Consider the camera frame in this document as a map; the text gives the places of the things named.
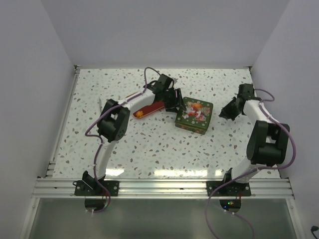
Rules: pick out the red serving tray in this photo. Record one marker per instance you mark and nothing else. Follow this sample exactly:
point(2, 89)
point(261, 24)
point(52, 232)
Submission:
point(147, 109)

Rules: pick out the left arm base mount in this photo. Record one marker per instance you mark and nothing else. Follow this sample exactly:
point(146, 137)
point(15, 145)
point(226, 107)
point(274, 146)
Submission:
point(82, 189)

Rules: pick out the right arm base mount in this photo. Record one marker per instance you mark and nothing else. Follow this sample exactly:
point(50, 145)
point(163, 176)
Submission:
point(233, 189)

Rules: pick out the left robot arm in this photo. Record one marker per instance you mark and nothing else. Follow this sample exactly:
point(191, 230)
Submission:
point(112, 124)

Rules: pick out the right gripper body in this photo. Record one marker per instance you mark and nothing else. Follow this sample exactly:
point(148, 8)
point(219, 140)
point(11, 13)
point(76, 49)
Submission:
point(239, 110)

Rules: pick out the aluminium front rail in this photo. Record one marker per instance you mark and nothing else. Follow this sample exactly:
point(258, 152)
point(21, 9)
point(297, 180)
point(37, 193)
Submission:
point(167, 189)

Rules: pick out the metal serving tongs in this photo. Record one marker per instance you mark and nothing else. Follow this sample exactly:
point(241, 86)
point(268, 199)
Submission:
point(100, 105)

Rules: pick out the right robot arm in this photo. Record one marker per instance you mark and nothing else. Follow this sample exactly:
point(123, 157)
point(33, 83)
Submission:
point(267, 145)

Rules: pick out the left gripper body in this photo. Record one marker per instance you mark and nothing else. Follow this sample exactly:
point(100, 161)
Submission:
point(170, 99)

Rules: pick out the orange flower cookie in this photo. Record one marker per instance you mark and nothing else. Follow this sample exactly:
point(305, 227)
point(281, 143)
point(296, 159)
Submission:
point(139, 114)

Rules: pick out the gold tin lid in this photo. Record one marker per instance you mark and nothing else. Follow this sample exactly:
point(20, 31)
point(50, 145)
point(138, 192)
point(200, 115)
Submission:
point(197, 116)

